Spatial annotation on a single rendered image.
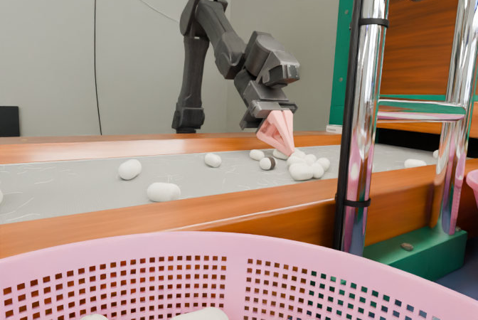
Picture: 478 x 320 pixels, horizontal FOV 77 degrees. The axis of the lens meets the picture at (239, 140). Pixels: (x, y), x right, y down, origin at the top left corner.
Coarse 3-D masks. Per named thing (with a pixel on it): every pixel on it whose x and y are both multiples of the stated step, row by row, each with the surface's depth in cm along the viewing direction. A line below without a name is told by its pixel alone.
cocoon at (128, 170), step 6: (126, 162) 37; (132, 162) 37; (138, 162) 38; (120, 168) 36; (126, 168) 36; (132, 168) 36; (138, 168) 38; (120, 174) 36; (126, 174) 36; (132, 174) 36
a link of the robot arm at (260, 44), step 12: (252, 36) 57; (264, 36) 56; (252, 48) 55; (264, 48) 53; (276, 48) 54; (228, 60) 61; (240, 60) 60; (252, 60) 55; (264, 60) 54; (228, 72) 61; (252, 72) 56
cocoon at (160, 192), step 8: (152, 184) 29; (160, 184) 29; (168, 184) 29; (152, 192) 29; (160, 192) 29; (168, 192) 28; (176, 192) 29; (152, 200) 29; (160, 200) 29; (168, 200) 29
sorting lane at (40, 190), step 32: (96, 160) 47; (128, 160) 48; (160, 160) 49; (192, 160) 50; (224, 160) 51; (256, 160) 53; (384, 160) 58; (32, 192) 31; (64, 192) 31; (96, 192) 32; (128, 192) 32; (192, 192) 33; (224, 192) 34; (0, 224) 23
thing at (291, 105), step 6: (246, 102) 58; (252, 102) 52; (282, 102) 55; (288, 102) 56; (294, 102) 57; (252, 108) 52; (294, 108) 57; (246, 114) 54; (246, 120) 55; (252, 120) 56; (258, 120) 56; (240, 126) 55; (246, 126) 55; (252, 126) 56; (258, 126) 57
